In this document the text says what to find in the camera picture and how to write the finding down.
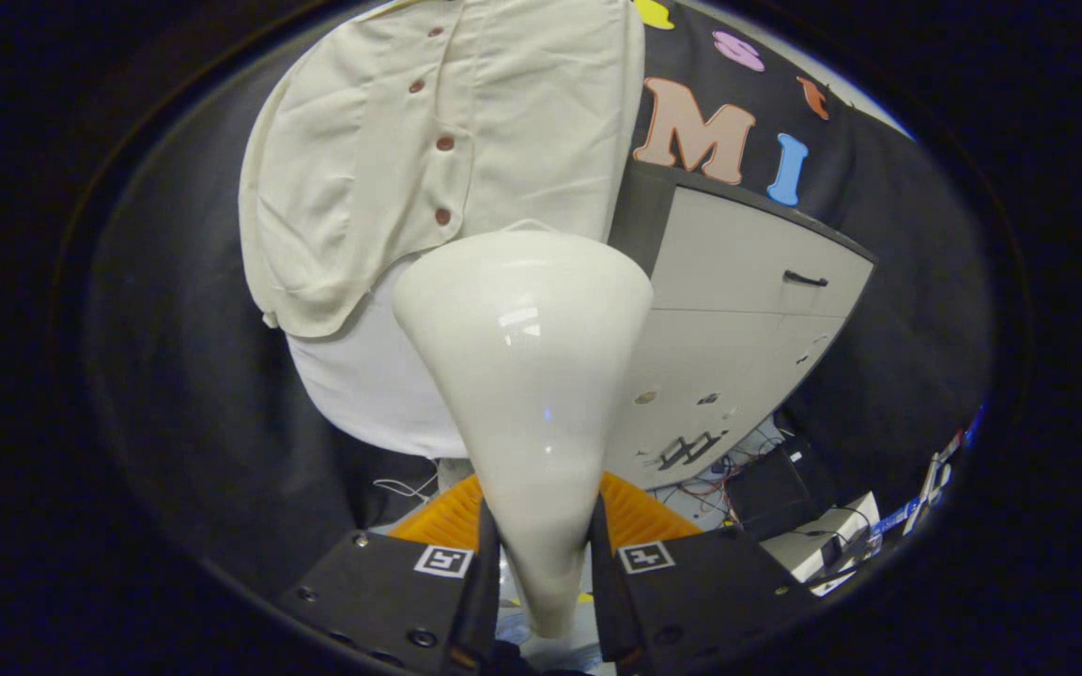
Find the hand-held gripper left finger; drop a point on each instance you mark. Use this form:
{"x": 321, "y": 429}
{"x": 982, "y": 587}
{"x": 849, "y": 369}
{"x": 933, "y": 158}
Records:
{"x": 381, "y": 591}

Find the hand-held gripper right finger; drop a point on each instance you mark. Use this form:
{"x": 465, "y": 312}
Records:
{"x": 710, "y": 587}

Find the white garment steamer head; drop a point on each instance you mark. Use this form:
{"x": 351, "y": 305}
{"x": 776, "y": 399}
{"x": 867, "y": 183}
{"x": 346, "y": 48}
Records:
{"x": 527, "y": 376}

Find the cream button-up shirt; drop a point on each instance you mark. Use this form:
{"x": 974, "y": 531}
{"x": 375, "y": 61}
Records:
{"x": 353, "y": 169}

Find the black electronics box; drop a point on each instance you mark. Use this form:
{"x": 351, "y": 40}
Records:
{"x": 771, "y": 488}

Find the white box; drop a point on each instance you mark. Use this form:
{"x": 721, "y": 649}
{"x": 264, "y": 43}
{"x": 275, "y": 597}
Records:
{"x": 827, "y": 540}

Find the white cloth panel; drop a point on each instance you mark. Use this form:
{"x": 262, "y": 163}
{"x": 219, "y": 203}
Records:
{"x": 372, "y": 385}

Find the grey and white cabinet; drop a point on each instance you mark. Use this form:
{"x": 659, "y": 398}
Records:
{"x": 738, "y": 329}

